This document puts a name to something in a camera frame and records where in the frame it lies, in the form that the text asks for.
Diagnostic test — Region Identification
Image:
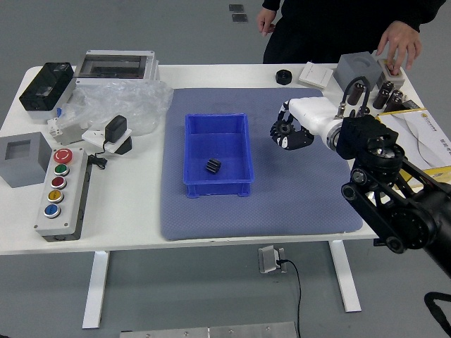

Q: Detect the white-shelled robot right hand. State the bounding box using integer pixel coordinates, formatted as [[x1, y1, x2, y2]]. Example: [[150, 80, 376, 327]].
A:
[[270, 97, 341, 151]]

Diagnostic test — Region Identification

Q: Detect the person's left hand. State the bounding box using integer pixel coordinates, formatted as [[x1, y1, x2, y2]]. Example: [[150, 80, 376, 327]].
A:
[[376, 20, 423, 75]]

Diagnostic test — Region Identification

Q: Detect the person's right hand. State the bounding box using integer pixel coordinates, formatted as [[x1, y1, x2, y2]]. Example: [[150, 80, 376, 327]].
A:
[[256, 7, 278, 37]]

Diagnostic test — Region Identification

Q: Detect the big black gear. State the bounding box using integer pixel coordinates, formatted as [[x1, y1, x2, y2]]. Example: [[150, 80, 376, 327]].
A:
[[274, 118, 300, 139]]

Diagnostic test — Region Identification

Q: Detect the small black gear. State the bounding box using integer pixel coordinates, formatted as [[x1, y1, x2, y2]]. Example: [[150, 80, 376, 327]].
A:
[[204, 158, 223, 175]]

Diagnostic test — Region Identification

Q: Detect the yellow and white cardboard box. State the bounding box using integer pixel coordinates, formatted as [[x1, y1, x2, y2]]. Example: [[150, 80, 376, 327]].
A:
[[375, 108, 451, 184]]

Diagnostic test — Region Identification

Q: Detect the blue plastic box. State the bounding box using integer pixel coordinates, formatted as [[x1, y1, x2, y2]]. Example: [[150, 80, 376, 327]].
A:
[[183, 113, 254, 199]]

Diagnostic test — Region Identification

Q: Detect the grey windowed distribution box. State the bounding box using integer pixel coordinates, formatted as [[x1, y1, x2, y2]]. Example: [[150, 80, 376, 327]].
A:
[[74, 49, 160, 87]]

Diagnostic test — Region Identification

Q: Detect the grey five-button control box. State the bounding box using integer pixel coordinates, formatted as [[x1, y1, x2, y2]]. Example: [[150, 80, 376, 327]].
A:
[[33, 147, 94, 243]]

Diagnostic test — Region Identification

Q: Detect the black round knob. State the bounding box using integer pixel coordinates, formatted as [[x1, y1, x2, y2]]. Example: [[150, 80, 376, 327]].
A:
[[275, 69, 294, 86]]

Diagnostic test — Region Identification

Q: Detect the grey block with round recess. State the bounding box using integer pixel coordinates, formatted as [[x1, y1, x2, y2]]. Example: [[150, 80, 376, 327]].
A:
[[333, 52, 384, 95]]

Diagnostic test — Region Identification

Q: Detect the person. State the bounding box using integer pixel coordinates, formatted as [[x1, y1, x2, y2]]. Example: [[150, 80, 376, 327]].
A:
[[262, 0, 447, 65]]

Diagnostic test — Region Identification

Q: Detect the grey-blue mat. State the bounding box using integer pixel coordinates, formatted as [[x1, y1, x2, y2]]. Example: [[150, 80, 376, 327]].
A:
[[159, 87, 364, 242]]

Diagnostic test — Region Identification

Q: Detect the clear plastic bag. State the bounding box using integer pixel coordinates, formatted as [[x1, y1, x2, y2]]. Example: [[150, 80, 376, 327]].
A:
[[56, 78, 174, 139]]

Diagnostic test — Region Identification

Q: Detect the silver floor socket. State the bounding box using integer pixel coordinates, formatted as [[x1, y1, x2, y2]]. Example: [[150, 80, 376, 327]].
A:
[[257, 245, 288, 275]]

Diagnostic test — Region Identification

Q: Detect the white table leg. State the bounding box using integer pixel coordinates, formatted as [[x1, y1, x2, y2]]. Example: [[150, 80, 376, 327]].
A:
[[81, 251, 111, 330], [328, 240, 363, 314]]

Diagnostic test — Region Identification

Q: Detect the black power adapter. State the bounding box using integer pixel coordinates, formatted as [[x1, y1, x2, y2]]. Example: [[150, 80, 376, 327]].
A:
[[103, 115, 128, 145]]

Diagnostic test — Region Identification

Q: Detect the white socket block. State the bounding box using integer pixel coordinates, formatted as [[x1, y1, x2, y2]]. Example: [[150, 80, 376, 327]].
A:
[[81, 127, 134, 156]]

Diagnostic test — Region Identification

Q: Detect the white circuit breaker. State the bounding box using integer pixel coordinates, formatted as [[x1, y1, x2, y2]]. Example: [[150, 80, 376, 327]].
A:
[[47, 115, 89, 146]]

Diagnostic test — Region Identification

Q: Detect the grey metal plate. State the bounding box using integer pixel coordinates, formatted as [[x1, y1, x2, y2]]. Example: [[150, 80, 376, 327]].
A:
[[118, 321, 298, 338]]

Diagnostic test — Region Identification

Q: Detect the grey cube with square recess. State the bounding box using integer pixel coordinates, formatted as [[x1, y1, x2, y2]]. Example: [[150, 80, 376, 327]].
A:
[[0, 131, 54, 189]]

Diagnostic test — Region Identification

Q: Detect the grey switch box red button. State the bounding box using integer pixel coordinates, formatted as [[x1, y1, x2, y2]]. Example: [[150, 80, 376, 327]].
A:
[[376, 58, 407, 91]]

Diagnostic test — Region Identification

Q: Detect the white wall switch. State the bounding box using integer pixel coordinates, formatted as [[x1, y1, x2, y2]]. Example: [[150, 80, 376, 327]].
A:
[[298, 61, 335, 89]]

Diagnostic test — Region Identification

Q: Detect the black floor cable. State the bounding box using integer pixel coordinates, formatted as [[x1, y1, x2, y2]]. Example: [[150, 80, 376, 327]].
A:
[[276, 258, 303, 338]]

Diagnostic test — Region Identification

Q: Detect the black adapter cord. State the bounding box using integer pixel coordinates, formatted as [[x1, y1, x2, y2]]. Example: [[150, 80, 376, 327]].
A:
[[86, 139, 109, 170]]

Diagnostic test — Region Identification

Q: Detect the black-lidded white enclosure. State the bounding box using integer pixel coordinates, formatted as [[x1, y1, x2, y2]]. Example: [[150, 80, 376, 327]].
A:
[[18, 62, 78, 123]]

